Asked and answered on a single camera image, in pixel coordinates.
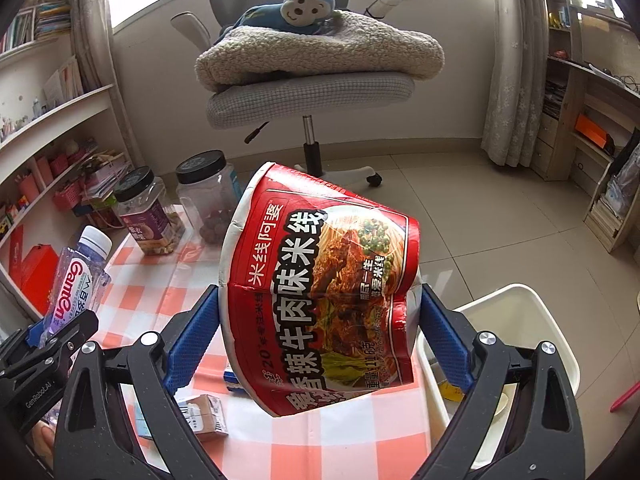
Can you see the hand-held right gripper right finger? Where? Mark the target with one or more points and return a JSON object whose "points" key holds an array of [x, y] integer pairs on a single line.
{"points": [[445, 335]]}

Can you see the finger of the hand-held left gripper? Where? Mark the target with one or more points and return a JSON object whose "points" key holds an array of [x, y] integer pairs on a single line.
{"points": [[70, 332], [36, 335]]}

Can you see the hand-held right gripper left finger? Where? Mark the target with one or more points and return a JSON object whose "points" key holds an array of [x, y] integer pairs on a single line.
{"points": [[192, 332]]}

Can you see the clear plastic water bottle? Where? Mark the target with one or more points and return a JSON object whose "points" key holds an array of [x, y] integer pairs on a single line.
{"points": [[75, 280]]}

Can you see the white plastic waste bin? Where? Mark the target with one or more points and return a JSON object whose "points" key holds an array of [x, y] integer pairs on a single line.
{"points": [[525, 320]]}

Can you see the red instant noodle bowl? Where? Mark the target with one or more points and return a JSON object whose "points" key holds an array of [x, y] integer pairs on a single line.
{"points": [[320, 285]]}

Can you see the person's left hand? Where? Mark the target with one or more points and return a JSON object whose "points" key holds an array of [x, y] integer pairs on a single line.
{"points": [[42, 442]]}

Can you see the red gift box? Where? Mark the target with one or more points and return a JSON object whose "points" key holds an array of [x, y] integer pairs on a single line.
{"points": [[37, 275]]}

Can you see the small blue white box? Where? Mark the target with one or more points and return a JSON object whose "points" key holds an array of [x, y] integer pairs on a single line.
{"points": [[231, 380]]}

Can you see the white cigarette pack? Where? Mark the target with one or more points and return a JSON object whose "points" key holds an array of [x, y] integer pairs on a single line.
{"points": [[205, 412]]}

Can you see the plastic jar purple label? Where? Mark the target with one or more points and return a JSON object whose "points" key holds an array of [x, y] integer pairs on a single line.
{"points": [[150, 220]]}

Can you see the clear plastic jar black lid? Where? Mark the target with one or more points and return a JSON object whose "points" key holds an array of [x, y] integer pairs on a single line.
{"points": [[210, 200]]}

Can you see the pink storage basket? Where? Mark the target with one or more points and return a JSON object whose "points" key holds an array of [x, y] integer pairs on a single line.
{"points": [[67, 195]]}

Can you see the pink white checkered tablecloth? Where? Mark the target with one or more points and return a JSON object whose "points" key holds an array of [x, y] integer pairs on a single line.
{"points": [[350, 440]]}

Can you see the red stick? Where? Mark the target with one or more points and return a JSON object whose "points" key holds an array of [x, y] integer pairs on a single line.
{"points": [[625, 396]]}

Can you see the white curved bookshelf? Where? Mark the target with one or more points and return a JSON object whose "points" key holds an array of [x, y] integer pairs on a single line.
{"points": [[60, 115]]}

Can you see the clear plastic bag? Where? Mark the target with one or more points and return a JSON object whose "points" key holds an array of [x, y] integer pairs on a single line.
{"points": [[627, 180]]}

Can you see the orange box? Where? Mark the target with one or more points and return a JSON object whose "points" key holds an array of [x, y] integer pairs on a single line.
{"points": [[592, 132]]}

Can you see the wooden shelf unit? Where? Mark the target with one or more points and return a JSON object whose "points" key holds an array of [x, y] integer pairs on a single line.
{"points": [[570, 105]]}

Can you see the grey office chair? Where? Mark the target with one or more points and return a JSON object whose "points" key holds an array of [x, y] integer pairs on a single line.
{"points": [[310, 95]]}

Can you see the beige patterned curtain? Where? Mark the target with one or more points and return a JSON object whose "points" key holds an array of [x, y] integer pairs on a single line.
{"points": [[520, 70], [95, 35]]}

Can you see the beige fleece blanket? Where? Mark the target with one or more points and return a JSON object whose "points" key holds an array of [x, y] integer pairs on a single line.
{"points": [[320, 55]]}

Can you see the row of books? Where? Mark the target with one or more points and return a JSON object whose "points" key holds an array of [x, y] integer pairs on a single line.
{"points": [[40, 25]]}

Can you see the blue monkey plush toy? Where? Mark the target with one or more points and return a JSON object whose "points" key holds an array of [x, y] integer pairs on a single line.
{"points": [[300, 7]]}

